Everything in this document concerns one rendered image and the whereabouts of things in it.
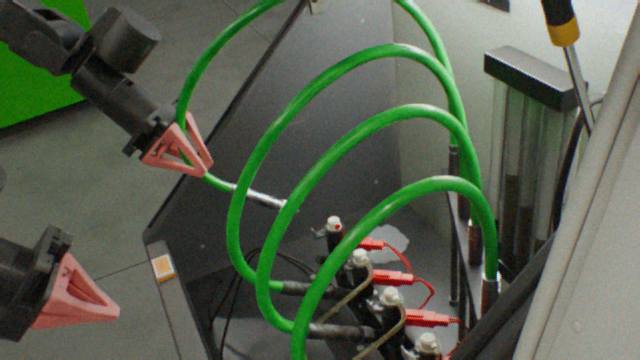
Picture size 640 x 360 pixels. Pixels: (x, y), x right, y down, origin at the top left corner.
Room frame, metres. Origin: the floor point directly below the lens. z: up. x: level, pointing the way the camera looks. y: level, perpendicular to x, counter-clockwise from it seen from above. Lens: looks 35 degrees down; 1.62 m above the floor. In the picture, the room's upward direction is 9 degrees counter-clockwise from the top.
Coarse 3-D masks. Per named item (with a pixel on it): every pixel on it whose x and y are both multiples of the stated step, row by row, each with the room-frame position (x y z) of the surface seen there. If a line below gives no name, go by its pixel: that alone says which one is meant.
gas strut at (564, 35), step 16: (544, 0) 0.36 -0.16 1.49; (560, 0) 0.35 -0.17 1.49; (544, 16) 0.37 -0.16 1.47; (560, 16) 0.36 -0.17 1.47; (576, 16) 0.36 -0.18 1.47; (560, 32) 0.36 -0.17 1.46; (576, 32) 0.36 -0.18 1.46; (576, 64) 0.37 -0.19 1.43; (576, 80) 0.37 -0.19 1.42; (576, 96) 0.38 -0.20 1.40; (592, 128) 0.38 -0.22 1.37
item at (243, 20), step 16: (272, 0) 0.70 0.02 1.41; (400, 0) 0.70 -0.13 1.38; (240, 16) 0.70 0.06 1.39; (256, 16) 0.70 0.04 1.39; (416, 16) 0.71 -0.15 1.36; (224, 32) 0.70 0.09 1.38; (432, 32) 0.71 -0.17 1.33; (208, 48) 0.70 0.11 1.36; (432, 48) 0.71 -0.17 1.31; (208, 64) 0.70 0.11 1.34; (448, 64) 0.71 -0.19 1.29; (192, 80) 0.69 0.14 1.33; (176, 112) 0.69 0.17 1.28; (208, 176) 0.69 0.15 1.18
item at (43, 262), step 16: (0, 240) 0.44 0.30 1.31; (48, 240) 0.44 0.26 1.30; (0, 256) 0.42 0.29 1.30; (16, 256) 0.43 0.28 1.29; (32, 256) 0.44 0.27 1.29; (48, 256) 0.42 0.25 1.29; (0, 272) 0.41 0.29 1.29; (16, 272) 0.42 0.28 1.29; (32, 272) 0.41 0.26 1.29; (48, 272) 0.41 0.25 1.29; (0, 288) 0.41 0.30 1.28; (16, 288) 0.41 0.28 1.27; (32, 288) 0.41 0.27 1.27; (0, 304) 0.41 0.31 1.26; (16, 304) 0.40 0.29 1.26; (0, 320) 0.40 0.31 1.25
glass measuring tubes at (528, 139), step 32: (512, 64) 0.67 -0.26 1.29; (544, 64) 0.66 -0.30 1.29; (512, 96) 0.67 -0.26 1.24; (544, 96) 0.61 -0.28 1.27; (512, 128) 0.67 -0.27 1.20; (544, 128) 0.64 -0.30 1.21; (512, 160) 0.67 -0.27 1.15; (544, 160) 0.61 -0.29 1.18; (576, 160) 0.60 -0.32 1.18; (512, 192) 0.67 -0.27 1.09; (544, 192) 0.60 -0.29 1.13; (512, 224) 0.67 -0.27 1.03; (544, 224) 0.60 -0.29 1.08; (512, 256) 0.67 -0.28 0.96
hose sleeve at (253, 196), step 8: (232, 184) 0.70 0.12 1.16; (232, 192) 0.69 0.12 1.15; (248, 192) 0.69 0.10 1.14; (256, 192) 0.70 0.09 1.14; (248, 200) 0.69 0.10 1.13; (256, 200) 0.69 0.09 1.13; (264, 200) 0.69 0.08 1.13; (272, 200) 0.70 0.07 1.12; (280, 200) 0.70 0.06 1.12; (272, 208) 0.69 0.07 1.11; (280, 208) 0.69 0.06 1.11
